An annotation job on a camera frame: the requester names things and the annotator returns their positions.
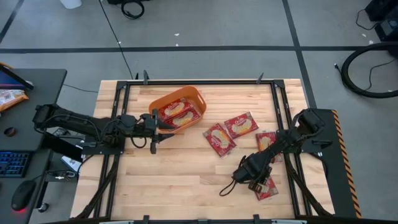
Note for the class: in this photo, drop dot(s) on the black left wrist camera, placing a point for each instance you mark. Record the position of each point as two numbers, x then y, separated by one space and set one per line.
148 123

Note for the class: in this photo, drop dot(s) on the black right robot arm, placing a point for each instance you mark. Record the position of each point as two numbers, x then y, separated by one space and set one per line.
298 130

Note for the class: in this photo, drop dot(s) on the black computer mouse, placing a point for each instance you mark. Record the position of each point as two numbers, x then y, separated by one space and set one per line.
23 196

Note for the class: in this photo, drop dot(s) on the orange plastic basket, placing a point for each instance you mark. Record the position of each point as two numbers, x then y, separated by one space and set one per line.
192 93

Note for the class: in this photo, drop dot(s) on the red popcorn bag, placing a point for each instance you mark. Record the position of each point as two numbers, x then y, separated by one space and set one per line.
270 191
241 125
220 140
264 141
185 119
174 109

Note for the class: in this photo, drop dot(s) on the orange snack bag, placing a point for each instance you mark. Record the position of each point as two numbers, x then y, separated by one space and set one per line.
11 99

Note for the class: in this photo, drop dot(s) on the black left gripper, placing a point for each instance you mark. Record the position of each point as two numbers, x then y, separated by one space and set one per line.
154 143

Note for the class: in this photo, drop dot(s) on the plain black base plate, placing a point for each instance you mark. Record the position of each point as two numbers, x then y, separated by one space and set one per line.
102 151

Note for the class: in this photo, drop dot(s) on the black frame clamp post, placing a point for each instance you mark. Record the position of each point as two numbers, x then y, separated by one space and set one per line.
145 77
259 78

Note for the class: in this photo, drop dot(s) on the black metal table frame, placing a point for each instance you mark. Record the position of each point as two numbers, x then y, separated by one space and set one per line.
202 82

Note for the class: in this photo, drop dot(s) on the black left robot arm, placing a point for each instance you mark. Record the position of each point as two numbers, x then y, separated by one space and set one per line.
77 121

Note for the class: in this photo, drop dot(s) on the black caster wheel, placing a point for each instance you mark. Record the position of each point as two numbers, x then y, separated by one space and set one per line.
43 208

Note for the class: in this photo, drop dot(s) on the black equipment box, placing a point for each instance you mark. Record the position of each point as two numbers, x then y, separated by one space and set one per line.
387 28

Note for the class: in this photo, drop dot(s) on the black keyboard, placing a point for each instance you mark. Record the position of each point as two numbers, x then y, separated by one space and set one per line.
14 164

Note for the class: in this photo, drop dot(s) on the white bucket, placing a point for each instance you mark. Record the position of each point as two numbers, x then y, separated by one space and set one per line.
71 3

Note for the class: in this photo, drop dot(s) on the small dark round tin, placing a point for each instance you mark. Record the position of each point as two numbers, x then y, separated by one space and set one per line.
10 132

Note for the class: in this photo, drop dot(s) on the black desk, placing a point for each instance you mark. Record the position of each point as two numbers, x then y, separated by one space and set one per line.
21 143

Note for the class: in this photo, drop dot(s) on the black hazard-striped base plate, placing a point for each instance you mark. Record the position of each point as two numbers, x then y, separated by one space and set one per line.
335 155

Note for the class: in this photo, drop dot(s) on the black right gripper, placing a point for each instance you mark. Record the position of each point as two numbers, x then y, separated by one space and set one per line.
248 169

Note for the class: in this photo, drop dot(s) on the white paper sheet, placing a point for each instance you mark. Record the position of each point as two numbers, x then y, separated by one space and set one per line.
70 161

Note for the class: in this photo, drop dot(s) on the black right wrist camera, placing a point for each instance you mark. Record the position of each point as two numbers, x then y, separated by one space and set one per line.
248 165

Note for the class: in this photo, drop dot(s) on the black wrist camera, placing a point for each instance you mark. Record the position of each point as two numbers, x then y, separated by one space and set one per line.
248 165
148 123

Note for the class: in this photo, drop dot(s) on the dark desk monitor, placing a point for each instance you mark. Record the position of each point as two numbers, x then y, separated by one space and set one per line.
12 79

